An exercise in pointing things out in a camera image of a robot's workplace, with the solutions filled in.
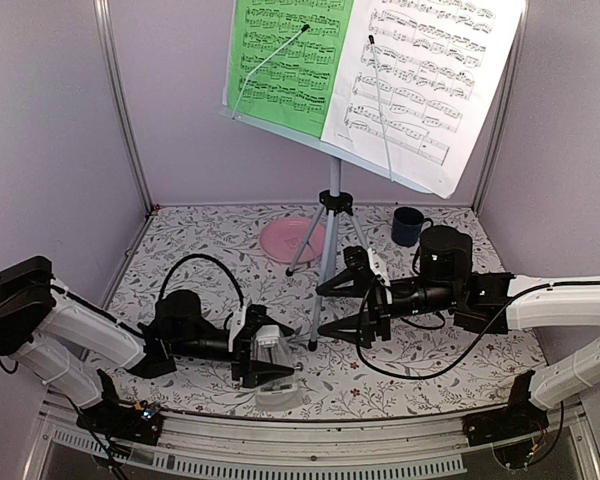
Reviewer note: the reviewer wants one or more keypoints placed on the front aluminium rail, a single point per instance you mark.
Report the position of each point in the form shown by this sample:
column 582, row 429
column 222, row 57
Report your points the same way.
column 201, row 446

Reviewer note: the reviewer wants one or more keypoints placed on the dark blue cup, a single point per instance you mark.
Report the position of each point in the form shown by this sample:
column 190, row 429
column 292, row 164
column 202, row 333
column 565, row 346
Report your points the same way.
column 407, row 225

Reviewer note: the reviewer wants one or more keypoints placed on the white metronome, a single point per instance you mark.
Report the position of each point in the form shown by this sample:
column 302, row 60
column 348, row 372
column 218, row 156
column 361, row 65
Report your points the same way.
column 277, row 386

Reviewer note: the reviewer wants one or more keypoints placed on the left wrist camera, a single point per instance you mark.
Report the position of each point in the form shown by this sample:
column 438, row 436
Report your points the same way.
column 237, row 325

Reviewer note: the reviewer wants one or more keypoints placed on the white sheet music paper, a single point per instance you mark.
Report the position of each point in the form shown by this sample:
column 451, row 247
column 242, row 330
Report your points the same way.
column 415, row 82

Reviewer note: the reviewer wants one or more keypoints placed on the green sheet music paper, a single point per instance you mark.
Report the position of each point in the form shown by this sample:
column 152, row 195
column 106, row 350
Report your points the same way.
column 283, row 60

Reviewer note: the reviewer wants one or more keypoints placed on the pink plastic plate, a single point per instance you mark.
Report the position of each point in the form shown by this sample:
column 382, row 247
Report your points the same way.
column 282, row 238

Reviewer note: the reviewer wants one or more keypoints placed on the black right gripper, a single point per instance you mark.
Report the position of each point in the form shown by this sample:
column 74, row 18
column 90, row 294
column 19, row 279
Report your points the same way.
column 377, row 310

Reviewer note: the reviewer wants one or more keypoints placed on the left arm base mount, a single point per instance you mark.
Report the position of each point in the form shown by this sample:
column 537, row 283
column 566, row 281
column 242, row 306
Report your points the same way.
column 141, row 423

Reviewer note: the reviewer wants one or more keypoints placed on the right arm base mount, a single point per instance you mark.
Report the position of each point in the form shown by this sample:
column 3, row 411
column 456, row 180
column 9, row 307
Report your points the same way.
column 519, row 417

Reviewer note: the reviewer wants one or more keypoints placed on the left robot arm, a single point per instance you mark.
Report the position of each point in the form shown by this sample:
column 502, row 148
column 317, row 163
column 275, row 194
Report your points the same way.
column 40, row 315

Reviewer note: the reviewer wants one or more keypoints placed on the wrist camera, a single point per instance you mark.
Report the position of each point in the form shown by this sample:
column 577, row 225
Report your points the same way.
column 237, row 325
column 365, row 266

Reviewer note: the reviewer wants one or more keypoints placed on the left aluminium frame post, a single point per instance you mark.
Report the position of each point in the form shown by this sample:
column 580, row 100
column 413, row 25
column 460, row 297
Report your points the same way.
column 104, row 24

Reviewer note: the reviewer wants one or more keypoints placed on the right aluminium frame post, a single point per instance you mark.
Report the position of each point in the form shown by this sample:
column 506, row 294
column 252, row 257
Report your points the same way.
column 505, row 92

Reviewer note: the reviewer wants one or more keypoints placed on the aluminium frame post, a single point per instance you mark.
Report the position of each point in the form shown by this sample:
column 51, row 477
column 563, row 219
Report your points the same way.
column 104, row 24
column 505, row 92

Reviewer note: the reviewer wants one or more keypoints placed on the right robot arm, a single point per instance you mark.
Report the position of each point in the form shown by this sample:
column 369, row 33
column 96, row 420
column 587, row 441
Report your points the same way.
column 491, row 303

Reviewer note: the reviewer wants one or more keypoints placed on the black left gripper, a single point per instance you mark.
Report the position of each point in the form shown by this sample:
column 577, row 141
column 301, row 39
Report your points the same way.
column 241, row 352

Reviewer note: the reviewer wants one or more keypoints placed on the grey perforated music stand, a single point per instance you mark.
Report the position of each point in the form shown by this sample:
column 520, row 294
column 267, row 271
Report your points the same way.
column 334, row 203

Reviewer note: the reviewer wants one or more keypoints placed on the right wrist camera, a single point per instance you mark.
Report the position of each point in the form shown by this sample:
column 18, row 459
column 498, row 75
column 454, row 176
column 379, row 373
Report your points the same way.
column 365, row 266

